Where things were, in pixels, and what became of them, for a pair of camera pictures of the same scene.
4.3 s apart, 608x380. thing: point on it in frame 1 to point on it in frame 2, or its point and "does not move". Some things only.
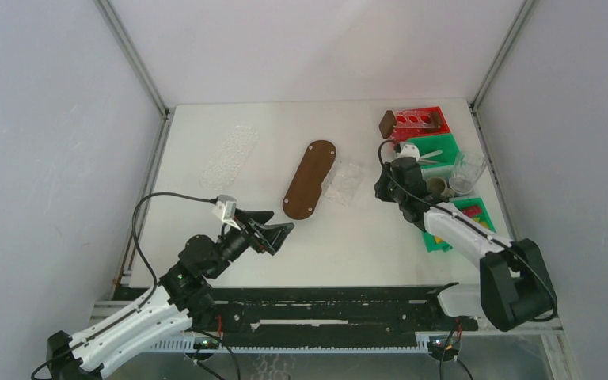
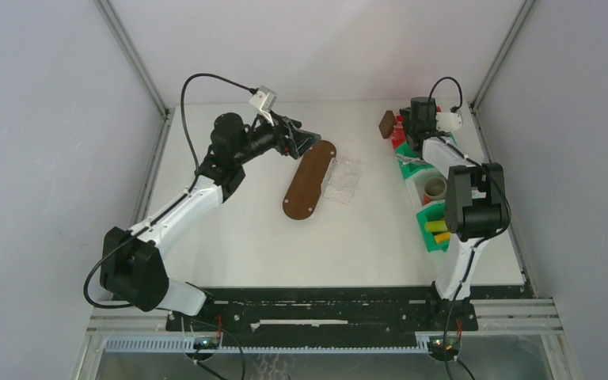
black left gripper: [270, 237] to [279, 127]
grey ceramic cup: [438, 184] does not move
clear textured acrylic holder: [342, 182] does not move
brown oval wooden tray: [305, 188] does not move
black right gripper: [380, 185] to [409, 124]
